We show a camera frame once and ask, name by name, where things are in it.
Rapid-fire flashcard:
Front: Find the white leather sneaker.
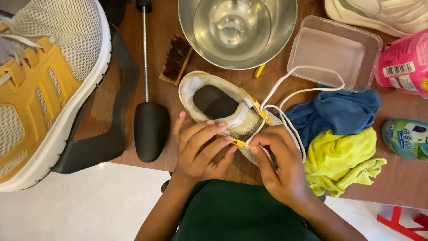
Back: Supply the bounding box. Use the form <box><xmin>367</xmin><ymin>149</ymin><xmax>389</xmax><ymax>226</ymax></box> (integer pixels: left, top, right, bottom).
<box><xmin>324</xmin><ymin>0</ymin><xmax>428</xmax><ymax>38</ymax></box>

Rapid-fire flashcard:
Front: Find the black shoe tree with spring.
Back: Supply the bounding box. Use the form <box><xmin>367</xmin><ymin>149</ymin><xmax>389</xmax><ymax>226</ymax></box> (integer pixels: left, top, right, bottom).
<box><xmin>133</xmin><ymin>0</ymin><xmax>170</xmax><ymax>163</ymax></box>

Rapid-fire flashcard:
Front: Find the yellow green cloth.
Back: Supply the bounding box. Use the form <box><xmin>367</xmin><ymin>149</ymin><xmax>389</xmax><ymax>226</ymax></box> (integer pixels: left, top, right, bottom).
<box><xmin>303</xmin><ymin>126</ymin><xmax>388</xmax><ymax>198</ymax></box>

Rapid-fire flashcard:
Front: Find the person's right hand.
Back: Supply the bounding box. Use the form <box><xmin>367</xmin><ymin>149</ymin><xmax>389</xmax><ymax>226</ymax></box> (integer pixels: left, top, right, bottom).
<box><xmin>247</xmin><ymin>125</ymin><xmax>313</xmax><ymax>210</ymax></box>

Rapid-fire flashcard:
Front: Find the black plastic shoe holder frame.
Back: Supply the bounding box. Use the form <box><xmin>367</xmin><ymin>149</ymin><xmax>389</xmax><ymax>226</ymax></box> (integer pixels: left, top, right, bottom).
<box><xmin>52</xmin><ymin>0</ymin><xmax>140</xmax><ymax>175</ymax></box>

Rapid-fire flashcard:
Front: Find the steel bowl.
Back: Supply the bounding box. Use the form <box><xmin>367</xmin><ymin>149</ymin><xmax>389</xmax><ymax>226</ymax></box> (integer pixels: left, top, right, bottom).
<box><xmin>178</xmin><ymin>0</ymin><xmax>298</xmax><ymax>70</ymax></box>

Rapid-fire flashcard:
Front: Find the white shoelace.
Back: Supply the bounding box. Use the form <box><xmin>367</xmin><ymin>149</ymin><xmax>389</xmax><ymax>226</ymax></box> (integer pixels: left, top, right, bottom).
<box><xmin>245</xmin><ymin>65</ymin><xmax>346</xmax><ymax>165</ymax></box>

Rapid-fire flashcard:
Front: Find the person's left hand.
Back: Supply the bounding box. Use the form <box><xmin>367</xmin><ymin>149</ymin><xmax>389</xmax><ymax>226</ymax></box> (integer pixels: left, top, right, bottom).
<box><xmin>171</xmin><ymin>111</ymin><xmax>239</xmax><ymax>185</ymax></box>

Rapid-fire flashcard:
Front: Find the small white yellow mesh sneaker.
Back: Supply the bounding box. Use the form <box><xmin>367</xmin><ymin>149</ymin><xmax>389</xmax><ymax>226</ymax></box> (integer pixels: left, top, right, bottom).
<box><xmin>178</xmin><ymin>70</ymin><xmax>305</xmax><ymax>168</ymax></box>

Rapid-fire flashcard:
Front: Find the person's green garment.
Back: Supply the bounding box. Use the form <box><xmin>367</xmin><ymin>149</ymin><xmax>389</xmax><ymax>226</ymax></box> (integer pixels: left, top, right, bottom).
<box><xmin>171</xmin><ymin>179</ymin><xmax>322</xmax><ymax>241</ymax></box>

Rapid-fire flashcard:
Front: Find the blue cloth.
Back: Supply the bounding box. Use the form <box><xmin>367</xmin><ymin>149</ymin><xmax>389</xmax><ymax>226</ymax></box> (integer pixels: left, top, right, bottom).
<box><xmin>270</xmin><ymin>84</ymin><xmax>382</xmax><ymax>148</ymax></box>

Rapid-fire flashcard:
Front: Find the red frame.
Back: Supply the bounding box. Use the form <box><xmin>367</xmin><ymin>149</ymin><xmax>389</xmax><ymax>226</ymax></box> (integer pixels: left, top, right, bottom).
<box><xmin>377</xmin><ymin>206</ymin><xmax>428</xmax><ymax>241</ymax></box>

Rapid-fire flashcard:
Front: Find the pink plastic bottle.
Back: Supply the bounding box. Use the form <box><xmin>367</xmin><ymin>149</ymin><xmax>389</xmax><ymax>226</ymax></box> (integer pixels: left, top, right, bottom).
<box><xmin>374</xmin><ymin>28</ymin><xmax>428</xmax><ymax>100</ymax></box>

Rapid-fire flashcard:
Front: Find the large white yellow mesh sneaker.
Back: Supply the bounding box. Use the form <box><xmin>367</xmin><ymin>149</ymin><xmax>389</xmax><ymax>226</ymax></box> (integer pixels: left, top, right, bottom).
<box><xmin>0</xmin><ymin>0</ymin><xmax>112</xmax><ymax>193</ymax></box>

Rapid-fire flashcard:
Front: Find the wooden brush with dark bristles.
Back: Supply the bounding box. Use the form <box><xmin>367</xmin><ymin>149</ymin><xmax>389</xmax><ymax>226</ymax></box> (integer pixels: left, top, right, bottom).
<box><xmin>159</xmin><ymin>35</ymin><xmax>194</xmax><ymax>87</ymax></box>

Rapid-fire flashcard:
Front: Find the green blue printed bottle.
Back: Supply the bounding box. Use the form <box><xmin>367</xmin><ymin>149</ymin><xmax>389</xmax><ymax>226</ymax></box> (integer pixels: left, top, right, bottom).
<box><xmin>381</xmin><ymin>118</ymin><xmax>428</xmax><ymax>161</ymax></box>

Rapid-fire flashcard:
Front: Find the clear plastic container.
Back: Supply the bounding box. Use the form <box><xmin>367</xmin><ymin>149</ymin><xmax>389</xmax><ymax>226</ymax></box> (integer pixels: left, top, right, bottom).
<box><xmin>286</xmin><ymin>15</ymin><xmax>383</xmax><ymax>93</ymax></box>

